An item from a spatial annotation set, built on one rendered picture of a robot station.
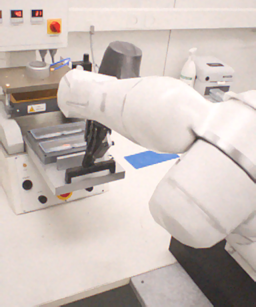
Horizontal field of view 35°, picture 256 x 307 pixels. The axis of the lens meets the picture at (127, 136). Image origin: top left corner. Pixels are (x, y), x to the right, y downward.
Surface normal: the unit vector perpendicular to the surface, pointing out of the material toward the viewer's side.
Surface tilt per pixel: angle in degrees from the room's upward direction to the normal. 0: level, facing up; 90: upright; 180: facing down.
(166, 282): 0
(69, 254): 0
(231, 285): 46
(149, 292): 0
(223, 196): 64
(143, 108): 74
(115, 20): 90
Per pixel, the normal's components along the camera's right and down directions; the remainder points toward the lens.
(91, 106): -0.86, -0.07
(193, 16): 0.43, 0.48
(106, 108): -0.65, -0.02
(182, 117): 0.12, 0.10
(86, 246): 0.11, -0.87
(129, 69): 0.43, -0.25
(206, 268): -0.56, -0.49
